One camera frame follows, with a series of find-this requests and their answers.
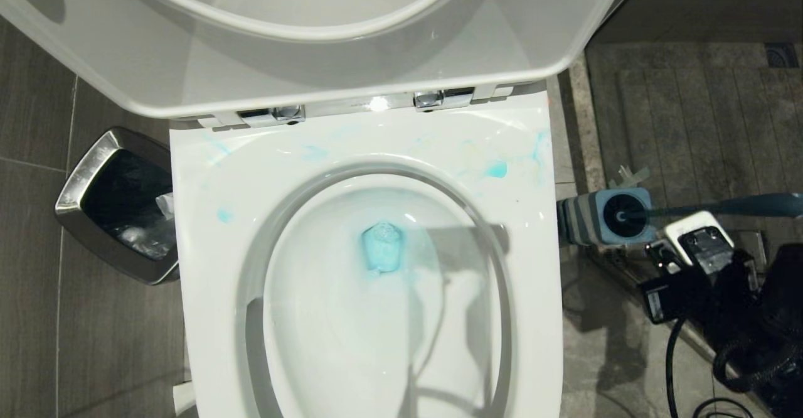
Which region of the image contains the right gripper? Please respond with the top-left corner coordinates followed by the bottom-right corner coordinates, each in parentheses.
top-left (638, 242), bottom-right (722, 326)

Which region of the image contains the blue toilet brush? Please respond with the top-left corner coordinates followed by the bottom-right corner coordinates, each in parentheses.
top-left (603, 193), bottom-right (803, 238)

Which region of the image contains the blue grey brush holder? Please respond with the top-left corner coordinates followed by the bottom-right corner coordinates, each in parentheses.
top-left (556, 187), bottom-right (657, 247)

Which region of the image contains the chrome toilet hinge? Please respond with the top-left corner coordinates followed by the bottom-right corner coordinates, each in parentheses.
top-left (238, 105), bottom-right (307, 127)
top-left (413, 87), bottom-right (476, 112)

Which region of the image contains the white toilet bowl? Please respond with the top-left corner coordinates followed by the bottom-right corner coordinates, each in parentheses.
top-left (169, 91), bottom-right (564, 418)

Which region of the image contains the white toilet lid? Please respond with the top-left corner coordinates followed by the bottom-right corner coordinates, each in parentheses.
top-left (0, 0), bottom-right (635, 120)

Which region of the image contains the clear plastic clip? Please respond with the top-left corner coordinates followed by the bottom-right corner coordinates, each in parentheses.
top-left (607, 165), bottom-right (651, 190)

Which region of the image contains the metal floor drain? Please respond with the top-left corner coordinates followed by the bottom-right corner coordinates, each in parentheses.
top-left (763, 42), bottom-right (800, 69)

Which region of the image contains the stainless steel trash bin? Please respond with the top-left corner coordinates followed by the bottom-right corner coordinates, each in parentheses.
top-left (55, 127), bottom-right (181, 286)

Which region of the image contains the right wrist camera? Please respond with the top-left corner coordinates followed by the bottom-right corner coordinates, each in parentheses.
top-left (663, 211), bottom-right (735, 276)

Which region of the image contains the black cable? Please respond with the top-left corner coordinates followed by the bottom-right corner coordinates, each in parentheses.
top-left (664, 316), bottom-right (757, 418)

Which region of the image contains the white toilet seat ring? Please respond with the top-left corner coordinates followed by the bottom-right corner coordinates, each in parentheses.
top-left (99, 0), bottom-right (485, 43)

